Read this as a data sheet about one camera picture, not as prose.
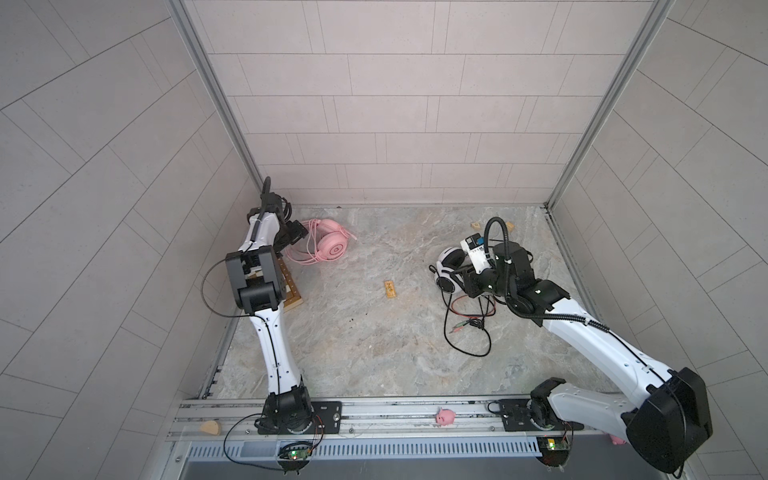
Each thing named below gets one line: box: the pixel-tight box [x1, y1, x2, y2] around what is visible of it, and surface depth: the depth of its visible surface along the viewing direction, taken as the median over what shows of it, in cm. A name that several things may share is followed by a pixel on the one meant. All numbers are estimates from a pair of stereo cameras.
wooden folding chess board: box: [276, 256, 304, 312], surface depth 91 cm
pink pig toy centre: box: [435, 406, 457, 426], surface depth 72 cm
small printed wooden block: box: [385, 280, 397, 298], surface depth 95 cm
